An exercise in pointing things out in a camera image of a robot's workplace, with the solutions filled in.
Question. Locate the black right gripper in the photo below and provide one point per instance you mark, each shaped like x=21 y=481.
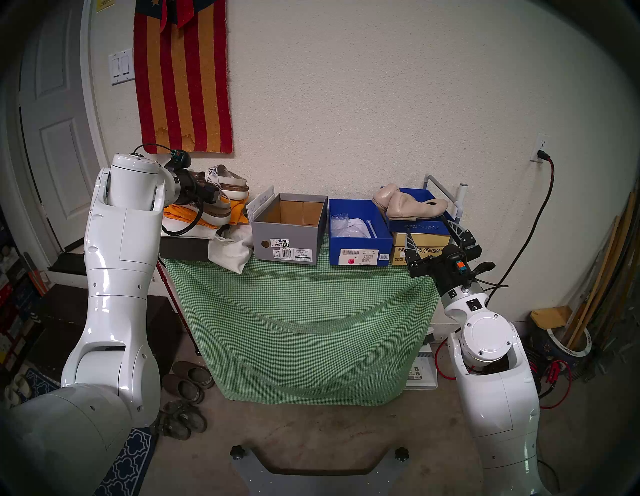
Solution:
x=442 y=272

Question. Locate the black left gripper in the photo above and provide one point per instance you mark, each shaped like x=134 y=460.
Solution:
x=190 y=187

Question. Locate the silver snake-print platform sandal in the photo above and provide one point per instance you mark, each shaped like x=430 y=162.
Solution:
x=232 y=187
x=220 y=214

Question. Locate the beige ballet shoe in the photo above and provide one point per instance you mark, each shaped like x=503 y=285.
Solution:
x=415 y=209
x=384 y=197

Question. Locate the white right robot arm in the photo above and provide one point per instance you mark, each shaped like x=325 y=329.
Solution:
x=495 y=400

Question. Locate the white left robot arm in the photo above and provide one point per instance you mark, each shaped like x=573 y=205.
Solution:
x=120 y=250

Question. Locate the tan gold shoe box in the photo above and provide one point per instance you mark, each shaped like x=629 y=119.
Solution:
x=430 y=241

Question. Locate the white printed box lid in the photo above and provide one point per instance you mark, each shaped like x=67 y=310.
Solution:
x=260 y=202

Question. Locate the open blue shoe box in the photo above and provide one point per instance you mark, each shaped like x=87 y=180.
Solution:
x=360 y=243

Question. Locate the grey cardboard shoe box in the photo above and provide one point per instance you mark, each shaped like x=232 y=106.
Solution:
x=287 y=237

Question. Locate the folded orange cloth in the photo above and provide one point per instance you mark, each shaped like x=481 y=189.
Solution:
x=175 y=214

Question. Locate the folded white cloth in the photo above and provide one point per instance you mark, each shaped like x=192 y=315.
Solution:
x=185 y=248

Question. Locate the red orange striped flag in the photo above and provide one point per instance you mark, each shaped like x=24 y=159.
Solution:
x=182 y=90

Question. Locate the thin red cane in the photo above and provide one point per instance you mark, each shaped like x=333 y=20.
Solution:
x=173 y=296

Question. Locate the white floor device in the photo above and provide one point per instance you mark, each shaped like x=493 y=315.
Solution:
x=422 y=372

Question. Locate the tan cardboard block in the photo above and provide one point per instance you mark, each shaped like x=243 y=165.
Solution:
x=550 y=317

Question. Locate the dark blue white-rimmed pot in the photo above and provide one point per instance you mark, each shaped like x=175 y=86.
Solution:
x=540 y=345

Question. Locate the green checked tablecloth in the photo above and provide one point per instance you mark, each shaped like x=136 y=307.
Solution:
x=300 y=325

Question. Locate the leaning wooden boards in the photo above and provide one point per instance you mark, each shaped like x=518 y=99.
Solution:
x=607 y=265

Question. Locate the white panel door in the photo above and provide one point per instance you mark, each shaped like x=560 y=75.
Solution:
x=55 y=100

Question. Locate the dark brown wooden chest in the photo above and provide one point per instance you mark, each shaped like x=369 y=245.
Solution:
x=50 y=325

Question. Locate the black base knob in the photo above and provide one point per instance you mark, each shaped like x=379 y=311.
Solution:
x=401 y=454
x=237 y=452

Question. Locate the cluttered storage shelf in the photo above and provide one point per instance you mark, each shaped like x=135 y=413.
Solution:
x=12 y=300

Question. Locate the dark olive sandal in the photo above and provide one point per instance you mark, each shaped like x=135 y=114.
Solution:
x=190 y=417
x=170 y=428

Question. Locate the white slipper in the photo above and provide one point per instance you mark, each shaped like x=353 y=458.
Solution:
x=17 y=390

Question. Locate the navy patterned rug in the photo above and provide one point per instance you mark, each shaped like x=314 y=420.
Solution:
x=127 y=465

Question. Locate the white wall outlet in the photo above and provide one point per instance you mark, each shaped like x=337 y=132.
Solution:
x=540 y=145

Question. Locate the white double light switch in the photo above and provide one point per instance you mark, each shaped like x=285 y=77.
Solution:
x=121 y=66

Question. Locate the yellow wall sticker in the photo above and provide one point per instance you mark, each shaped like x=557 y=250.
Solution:
x=105 y=5

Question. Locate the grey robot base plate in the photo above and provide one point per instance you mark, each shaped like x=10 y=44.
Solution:
x=320 y=485

